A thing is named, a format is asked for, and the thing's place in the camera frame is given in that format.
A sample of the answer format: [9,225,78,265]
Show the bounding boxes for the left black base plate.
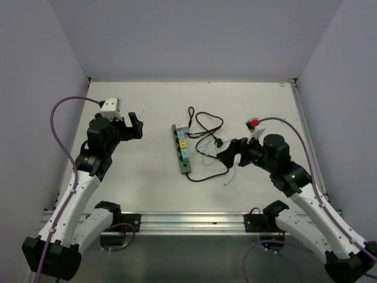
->
[118,213,141,233]

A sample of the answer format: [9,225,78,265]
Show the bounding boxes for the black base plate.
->
[118,213,141,233]
[243,207,267,233]

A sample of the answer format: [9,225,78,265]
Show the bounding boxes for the teal charger plug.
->
[181,149,190,162]

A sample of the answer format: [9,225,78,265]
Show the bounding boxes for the light blue charger plug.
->
[177,131,185,140]

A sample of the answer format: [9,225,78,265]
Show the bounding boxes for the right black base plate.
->
[243,207,267,233]

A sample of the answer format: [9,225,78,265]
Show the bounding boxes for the teal usb cable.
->
[189,153,239,186]

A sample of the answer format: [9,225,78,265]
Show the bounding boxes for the aluminium rail frame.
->
[38,77,345,236]

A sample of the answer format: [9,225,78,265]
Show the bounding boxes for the yellow usb charger plug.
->
[179,140,187,149]

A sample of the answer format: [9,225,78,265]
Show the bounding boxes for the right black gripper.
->
[216,132,275,173]

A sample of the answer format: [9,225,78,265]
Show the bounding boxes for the green power strip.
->
[171,123,191,175]

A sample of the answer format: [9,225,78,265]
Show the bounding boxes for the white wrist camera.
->
[100,98,123,120]
[246,117,265,143]

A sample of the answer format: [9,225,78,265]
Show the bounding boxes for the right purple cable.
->
[243,116,377,283]

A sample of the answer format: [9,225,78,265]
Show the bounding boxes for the light blue usb cable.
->
[184,133,224,157]

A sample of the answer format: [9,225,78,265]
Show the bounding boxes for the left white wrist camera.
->
[100,98,123,120]

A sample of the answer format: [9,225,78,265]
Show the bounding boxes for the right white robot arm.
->
[217,134,376,282]

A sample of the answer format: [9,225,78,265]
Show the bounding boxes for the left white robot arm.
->
[22,112,143,282]

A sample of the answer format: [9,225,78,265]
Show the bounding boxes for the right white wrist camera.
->
[246,117,265,143]

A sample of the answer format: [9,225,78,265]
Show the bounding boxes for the white charger plug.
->
[176,123,190,132]

